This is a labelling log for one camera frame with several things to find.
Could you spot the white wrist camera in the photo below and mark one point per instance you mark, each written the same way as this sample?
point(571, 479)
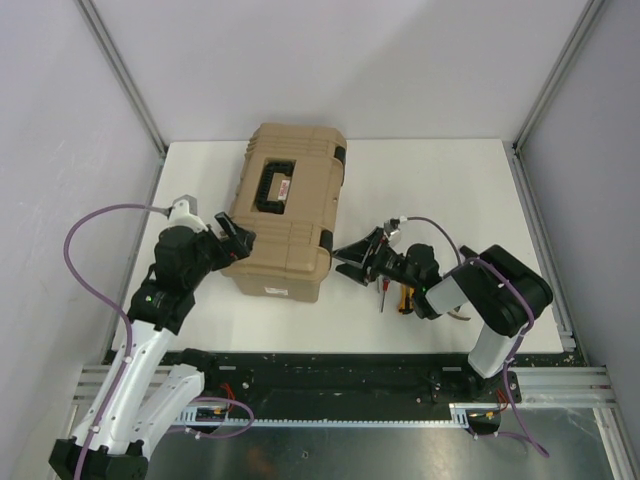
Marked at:
point(183, 212)
point(392, 230)

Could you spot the steel claw hammer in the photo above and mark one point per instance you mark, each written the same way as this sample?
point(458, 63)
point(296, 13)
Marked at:
point(458, 315)

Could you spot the tan plastic tool box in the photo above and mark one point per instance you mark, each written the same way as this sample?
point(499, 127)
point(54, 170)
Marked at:
point(288, 196)

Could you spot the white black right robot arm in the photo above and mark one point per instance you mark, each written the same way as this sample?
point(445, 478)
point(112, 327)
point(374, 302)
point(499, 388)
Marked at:
point(507, 294)

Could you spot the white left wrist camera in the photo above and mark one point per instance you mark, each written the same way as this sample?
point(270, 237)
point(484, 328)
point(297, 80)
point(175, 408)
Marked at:
point(183, 212)

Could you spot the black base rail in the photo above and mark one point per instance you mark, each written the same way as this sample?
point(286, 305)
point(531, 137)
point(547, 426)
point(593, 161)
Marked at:
point(325, 385)

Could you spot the blue red handled screwdriver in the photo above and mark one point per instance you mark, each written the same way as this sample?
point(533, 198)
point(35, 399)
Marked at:
point(383, 289)

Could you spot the yellow utility knife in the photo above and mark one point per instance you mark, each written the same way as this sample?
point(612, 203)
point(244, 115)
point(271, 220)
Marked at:
point(406, 303)

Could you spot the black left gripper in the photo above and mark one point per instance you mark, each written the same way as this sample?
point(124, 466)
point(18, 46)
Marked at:
point(237, 247)

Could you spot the aluminium frame rail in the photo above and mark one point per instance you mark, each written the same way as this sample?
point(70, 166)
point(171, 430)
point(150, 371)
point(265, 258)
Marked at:
point(546, 388)

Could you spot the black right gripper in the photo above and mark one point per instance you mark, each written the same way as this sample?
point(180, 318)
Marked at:
point(359, 252)

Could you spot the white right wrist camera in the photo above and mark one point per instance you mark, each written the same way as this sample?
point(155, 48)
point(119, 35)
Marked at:
point(392, 230)

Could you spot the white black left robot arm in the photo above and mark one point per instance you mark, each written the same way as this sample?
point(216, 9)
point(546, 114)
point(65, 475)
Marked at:
point(117, 437)

